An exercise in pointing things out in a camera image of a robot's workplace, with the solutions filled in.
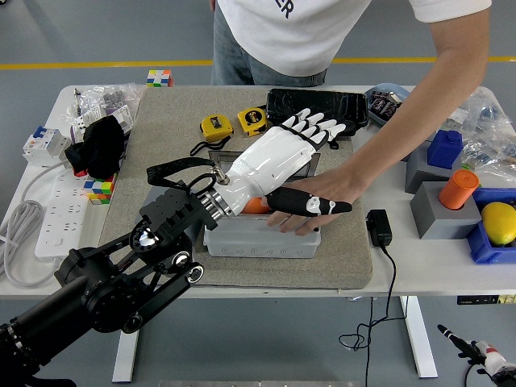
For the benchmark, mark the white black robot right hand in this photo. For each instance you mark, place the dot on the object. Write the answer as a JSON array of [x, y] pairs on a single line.
[[489, 356]]

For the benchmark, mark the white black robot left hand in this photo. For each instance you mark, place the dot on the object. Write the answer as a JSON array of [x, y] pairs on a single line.
[[278, 161]]

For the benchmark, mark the orange cylindrical battery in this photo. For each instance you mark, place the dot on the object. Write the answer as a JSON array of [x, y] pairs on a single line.
[[457, 191], [256, 205]]

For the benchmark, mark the grey enclosure cover clear lid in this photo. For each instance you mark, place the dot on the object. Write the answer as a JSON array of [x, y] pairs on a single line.
[[242, 234]]

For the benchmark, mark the person's left forearm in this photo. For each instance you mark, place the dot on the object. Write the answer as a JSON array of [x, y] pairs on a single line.
[[423, 105]]

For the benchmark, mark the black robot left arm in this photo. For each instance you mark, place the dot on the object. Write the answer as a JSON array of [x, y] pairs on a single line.
[[101, 290]]

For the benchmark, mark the black table control panel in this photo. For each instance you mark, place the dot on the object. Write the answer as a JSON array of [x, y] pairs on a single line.
[[479, 300]]

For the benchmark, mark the white table leg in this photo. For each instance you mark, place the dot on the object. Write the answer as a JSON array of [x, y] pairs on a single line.
[[125, 363], [419, 342]]

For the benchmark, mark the black plastic housing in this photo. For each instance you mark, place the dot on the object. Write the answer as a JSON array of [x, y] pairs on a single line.
[[318, 101]]

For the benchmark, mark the blue storage bin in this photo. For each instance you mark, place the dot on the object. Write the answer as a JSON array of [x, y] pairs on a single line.
[[483, 252]]

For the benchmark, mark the light blue bowl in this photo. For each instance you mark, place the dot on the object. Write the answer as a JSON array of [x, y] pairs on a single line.
[[377, 119]]

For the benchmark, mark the dark snack packets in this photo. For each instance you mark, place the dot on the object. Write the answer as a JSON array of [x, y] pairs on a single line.
[[383, 105]]

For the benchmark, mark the black power adapter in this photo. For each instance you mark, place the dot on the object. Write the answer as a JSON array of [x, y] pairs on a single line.
[[379, 227]]

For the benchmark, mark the grey-brown foam mat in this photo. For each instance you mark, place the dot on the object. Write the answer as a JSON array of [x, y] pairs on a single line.
[[322, 274]]

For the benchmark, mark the grey holder block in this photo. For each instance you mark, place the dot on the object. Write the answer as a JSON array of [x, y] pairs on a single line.
[[151, 197], [439, 223], [419, 173]]

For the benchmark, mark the yellow lemon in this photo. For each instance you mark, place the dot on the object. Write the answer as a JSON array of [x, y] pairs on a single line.
[[500, 223]]

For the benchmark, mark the colourful puzzle cube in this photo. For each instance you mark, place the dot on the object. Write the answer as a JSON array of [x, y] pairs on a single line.
[[160, 78], [101, 189]]

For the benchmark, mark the white purple small package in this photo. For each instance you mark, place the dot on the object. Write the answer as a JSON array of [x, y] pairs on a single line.
[[121, 117]]

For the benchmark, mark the blue plastic bottle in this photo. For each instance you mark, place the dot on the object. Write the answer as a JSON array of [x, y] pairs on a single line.
[[443, 151]]

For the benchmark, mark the clear bags of small parts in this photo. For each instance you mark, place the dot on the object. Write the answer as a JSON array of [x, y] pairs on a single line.
[[117, 94]]

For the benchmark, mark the black cloth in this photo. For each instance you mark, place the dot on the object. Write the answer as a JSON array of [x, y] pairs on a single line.
[[101, 145]]

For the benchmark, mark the thin metal tool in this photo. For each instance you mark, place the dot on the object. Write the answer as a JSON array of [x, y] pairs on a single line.
[[77, 101]]

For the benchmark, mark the clear bags of components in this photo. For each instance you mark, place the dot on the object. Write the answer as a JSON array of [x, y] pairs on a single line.
[[492, 129]]

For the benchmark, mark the white power strip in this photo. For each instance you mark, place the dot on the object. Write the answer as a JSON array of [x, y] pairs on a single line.
[[60, 217]]

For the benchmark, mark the white blue circuit breaker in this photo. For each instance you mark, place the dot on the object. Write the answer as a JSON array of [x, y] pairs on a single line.
[[40, 145]]

